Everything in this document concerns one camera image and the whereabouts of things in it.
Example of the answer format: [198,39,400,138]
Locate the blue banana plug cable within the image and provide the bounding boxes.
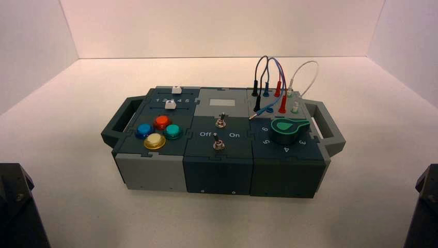
[248,57,287,120]

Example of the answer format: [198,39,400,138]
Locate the blue round push button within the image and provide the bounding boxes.
[135,123,154,140]

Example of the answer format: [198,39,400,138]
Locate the black banana plug cable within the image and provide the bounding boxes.
[252,55,271,113]

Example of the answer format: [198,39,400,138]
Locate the red round push button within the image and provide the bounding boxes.
[153,115,172,131]

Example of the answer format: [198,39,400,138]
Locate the white banana plug cable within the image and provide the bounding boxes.
[287,60,319,114]

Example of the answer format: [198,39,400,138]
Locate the green round push button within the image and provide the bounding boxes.
[163,124,183,140]

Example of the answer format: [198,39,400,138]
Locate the dark teal grey control box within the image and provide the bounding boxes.
[101,85,346,199]

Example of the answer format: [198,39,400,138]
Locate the green rotary pointer knob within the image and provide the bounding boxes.
[270,118,311,145]

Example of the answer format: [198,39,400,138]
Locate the yellow round push button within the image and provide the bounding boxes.
[144,133,167,150]

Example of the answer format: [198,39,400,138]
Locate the red banana plug cable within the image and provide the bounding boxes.
[267,57,288,114]

